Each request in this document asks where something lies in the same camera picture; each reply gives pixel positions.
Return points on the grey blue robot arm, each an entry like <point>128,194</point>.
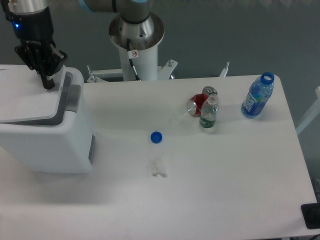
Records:
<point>136,31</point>

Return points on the black device at edge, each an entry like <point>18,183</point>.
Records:
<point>311,215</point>

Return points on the blue bottle cap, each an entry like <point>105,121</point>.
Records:
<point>156,137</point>

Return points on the white frame at right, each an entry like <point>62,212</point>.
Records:
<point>312,112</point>

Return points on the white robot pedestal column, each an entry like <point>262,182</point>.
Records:
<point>145,63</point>

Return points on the white trash can lid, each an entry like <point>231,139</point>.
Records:
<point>23,97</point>

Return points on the white trash can body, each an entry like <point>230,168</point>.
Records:
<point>63,144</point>

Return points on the white pedestal foot bracket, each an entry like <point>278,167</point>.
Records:
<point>163,72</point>

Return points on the crushed red soda can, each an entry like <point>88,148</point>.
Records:
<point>194,104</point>

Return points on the clear green label bottle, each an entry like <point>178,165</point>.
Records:
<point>209,111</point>

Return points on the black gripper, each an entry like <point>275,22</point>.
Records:
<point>37,28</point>

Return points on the blue plastic drink bottle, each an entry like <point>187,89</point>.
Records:
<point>259,93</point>

